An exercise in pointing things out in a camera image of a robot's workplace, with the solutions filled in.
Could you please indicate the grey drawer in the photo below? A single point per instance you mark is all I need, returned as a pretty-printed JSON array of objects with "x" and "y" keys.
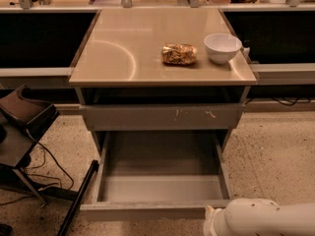
[
  {"x": 158, "y": 175},
  {"x": 145, "y": 117}
]

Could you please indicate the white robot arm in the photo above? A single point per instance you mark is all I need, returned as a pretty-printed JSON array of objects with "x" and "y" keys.
[{"x": 259, "y": 217}]

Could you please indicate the grey drawer cabinet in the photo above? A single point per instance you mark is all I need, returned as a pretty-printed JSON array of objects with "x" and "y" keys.
[{"x": 121, "y": 62}]

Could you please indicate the grey top drawer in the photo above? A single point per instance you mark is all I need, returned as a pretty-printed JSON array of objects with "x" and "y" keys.
[{"x": 145, "y": 117}]

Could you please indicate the crumpled gold snack bag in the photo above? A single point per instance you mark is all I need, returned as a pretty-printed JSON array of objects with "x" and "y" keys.
[{"x": 179, "y": 54}]

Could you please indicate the black pole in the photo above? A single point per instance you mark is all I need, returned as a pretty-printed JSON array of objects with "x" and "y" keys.
[{"x": 77, "y": 201}]

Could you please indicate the white ceramic bowl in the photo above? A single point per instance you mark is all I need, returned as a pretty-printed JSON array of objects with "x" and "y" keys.
[{"x": 221, "y": 47}]

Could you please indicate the dark brown chair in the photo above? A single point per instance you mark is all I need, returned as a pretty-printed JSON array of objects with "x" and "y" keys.
[{"x": 23, "y": 123}]

